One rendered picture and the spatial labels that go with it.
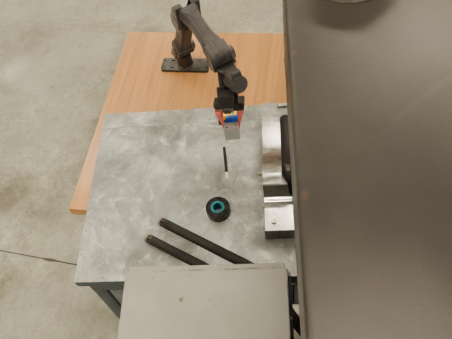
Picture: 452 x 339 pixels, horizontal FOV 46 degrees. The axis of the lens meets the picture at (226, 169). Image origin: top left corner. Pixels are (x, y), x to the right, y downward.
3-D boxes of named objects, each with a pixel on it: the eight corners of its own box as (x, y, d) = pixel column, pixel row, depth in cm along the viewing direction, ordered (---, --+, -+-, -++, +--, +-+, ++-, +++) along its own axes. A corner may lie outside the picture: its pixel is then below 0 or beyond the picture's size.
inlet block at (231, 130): (225, 110, 191) (224, 100, 186) (239, 109, 190) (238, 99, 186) (225, 140, 184) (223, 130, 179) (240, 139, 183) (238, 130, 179)
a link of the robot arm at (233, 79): (254, 85, 167) (243, 51, 161) (231, 97, 166) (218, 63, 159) (239, 76, 177) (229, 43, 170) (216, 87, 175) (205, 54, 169)
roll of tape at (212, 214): (214, 226, 178) (212, 221, 175) (202, 208, 182) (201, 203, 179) (235, 214, 179) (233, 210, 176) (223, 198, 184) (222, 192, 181)
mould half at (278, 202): (262, 118, 201) (260, 95, 189) (332, 114, 198) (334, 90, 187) (266, 239, 173) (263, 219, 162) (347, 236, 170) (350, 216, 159)
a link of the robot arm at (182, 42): (193, 53, 213) (199, 17, 181) (178, 60, 212) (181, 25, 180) (185, 40, 214) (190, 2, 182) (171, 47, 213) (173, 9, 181)
